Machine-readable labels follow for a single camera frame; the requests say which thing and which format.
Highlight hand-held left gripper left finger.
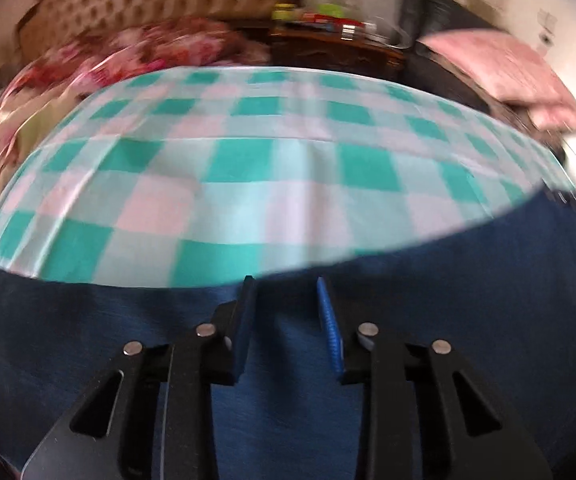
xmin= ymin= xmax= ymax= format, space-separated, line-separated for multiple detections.
xmin=20 ymin=275 xmax=259 ymax=480

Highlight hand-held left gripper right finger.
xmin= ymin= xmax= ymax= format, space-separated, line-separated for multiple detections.
xmin=317 ymin=276 xmax=554 ymax=480

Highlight blue denim pants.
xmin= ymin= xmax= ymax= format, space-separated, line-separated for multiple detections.
xmin=0 ymin=187 xmax=576 ymax=480

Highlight large pink floral pillow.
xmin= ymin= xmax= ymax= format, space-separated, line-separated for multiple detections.
xmin=420 ymin=30 xmax=576 ymax=131

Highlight green white checked bedsheet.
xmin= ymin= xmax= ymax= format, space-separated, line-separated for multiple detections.
xmin=0 ymin=67 xmax=576 ymax=311

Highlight black leather chair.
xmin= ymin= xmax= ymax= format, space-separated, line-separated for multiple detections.
xmin=400 ymin=0 xmax=563 ymax=136

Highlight dark wooden nightstand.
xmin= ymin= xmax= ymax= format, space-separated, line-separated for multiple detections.
xmin=268 ymin=25 xmax=409 ymax=81

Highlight round red tin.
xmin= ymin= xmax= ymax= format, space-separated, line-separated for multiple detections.
xmin=300 ymin=12 xmax=365 ymax=30

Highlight red floral blanket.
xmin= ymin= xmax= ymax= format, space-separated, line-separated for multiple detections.
xmin=0 ymin=17 xmax=269 ymax=251

